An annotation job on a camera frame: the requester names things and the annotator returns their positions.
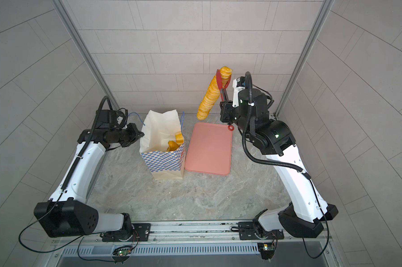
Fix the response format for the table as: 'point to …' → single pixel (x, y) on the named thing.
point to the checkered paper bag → (158, 129)
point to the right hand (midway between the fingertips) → (221, 102)
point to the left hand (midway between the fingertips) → (147, 130)
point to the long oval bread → (172, 146)
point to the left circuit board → (123, 252)
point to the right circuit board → (266, 250)
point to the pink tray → (210, 149)
